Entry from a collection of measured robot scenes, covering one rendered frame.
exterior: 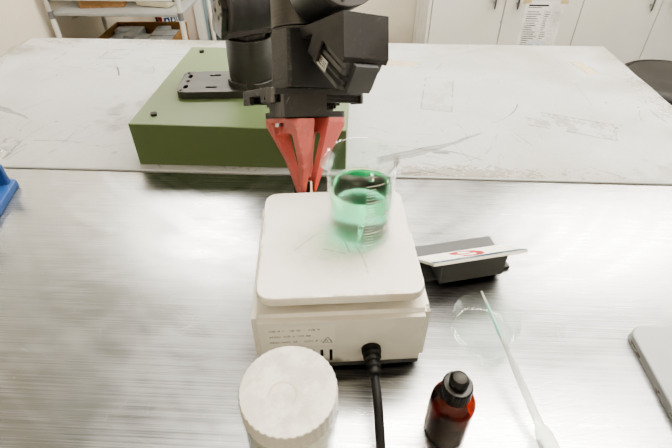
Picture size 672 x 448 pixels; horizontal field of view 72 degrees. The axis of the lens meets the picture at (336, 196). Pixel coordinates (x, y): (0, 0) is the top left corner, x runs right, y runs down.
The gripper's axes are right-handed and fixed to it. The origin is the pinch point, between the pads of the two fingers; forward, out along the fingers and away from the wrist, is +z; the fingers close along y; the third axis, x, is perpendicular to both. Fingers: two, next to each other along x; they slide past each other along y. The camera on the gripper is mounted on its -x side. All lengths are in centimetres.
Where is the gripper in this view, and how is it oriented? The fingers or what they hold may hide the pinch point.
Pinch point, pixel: (306, 184)
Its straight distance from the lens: 46.1
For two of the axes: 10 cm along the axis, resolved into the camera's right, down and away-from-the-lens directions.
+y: 8.4, -1.0, 5.3
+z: 0.2, 9.9, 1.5
